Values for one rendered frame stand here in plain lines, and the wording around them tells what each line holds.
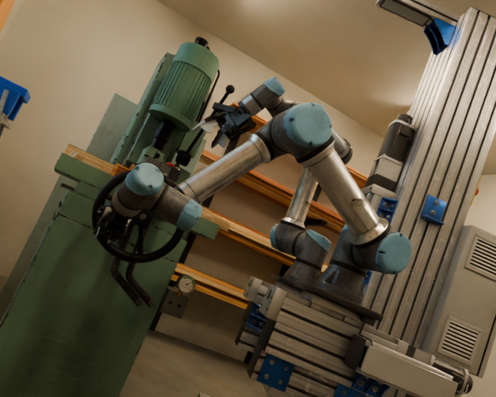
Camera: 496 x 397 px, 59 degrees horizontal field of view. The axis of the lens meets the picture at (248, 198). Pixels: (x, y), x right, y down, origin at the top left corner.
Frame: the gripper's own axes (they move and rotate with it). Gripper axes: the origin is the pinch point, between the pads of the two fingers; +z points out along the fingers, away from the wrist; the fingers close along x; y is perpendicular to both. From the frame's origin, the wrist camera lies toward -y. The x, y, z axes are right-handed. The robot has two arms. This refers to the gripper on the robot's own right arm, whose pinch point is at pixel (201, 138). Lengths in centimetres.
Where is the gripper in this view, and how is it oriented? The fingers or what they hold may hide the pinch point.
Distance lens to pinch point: 167.9
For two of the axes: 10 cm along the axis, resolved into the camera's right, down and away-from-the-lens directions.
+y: 4.6, 7.5, -4.8
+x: 3.9, 3.2, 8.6
